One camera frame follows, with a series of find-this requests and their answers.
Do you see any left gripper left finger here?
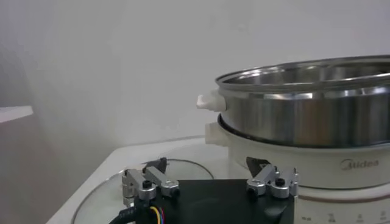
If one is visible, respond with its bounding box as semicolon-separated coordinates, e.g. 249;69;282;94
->
121;157;180;208

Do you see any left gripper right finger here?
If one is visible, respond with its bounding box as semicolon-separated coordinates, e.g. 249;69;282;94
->
246;156;299;199

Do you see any round glass pot lid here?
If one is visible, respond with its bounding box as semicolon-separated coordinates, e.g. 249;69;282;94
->
71;158;216;224

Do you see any perforated steel steamer basket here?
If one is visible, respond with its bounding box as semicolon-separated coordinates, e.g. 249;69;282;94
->
196;54;390;149

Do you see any white side table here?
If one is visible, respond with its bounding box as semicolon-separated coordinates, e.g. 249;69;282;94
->
0;105;34;124

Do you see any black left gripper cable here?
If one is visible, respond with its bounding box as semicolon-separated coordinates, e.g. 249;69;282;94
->
109;205;165;224

